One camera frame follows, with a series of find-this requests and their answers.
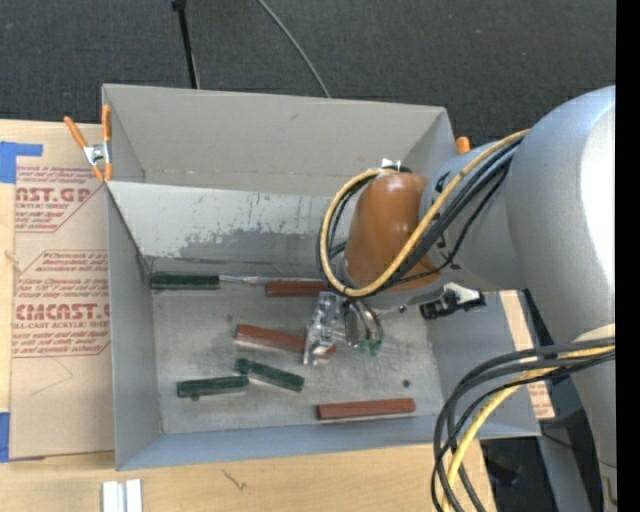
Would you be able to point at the red-brown flat block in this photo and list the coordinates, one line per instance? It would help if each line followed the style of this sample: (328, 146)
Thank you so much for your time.
(270, 337)
(365, 409)
(292, 288)

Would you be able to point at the dark green flat block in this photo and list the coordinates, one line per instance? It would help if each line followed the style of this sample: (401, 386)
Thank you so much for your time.
(270, 375)
(185, 281)
(212, 386)

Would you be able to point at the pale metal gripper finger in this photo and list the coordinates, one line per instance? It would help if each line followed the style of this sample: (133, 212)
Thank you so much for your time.
(318, 349)
(327, 311)

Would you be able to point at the brown cardboard board red print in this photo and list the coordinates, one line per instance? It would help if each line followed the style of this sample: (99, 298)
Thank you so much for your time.
(60, 360)

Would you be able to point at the black cylinder on white bracket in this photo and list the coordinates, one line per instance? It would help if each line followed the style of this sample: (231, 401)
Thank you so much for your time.
(450, 302)

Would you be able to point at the grey metal bin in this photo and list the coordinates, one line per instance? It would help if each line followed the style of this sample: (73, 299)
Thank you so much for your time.
(210, 235)

